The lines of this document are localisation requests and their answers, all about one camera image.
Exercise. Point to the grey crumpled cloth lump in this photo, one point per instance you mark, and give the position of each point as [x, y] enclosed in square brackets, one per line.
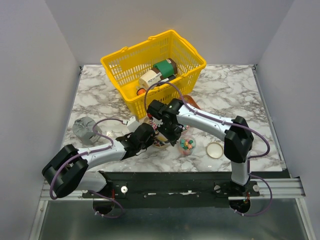
[83, 130]

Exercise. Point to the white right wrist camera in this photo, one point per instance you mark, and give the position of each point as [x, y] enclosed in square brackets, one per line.
[154, 122]

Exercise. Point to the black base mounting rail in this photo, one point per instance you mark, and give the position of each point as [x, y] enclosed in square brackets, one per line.
[177, 190]

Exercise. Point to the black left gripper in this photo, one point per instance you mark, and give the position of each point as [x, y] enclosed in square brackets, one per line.
[149, 142]

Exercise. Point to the clear plastic candy jar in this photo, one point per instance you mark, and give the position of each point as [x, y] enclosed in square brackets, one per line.
[186, 145]

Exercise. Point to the beige tray swirl lollipops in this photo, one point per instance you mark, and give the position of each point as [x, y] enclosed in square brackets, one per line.
[160, 141]

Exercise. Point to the pink tray pastel star candies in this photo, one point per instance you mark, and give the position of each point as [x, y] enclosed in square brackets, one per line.
[185, 128]

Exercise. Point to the cream wrapped paper roll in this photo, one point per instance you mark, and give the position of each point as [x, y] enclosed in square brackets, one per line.
[151, 77]

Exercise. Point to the pink tray translucent star candies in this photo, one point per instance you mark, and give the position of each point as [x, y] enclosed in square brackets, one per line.
[191, 101]

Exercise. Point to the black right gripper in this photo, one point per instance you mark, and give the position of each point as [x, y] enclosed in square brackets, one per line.
[172, 138]

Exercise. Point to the gold rimmed jar lid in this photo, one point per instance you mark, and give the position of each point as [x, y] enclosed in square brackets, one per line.
[214, 150]

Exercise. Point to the green wrapped brown package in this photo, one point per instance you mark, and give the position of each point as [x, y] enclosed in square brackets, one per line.
[167, 67]

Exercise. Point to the yellow plastic shopping basket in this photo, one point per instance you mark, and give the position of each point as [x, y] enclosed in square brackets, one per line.
[125, 66]

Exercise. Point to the black box package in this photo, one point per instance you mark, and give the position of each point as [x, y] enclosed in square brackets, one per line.
[168, 79]

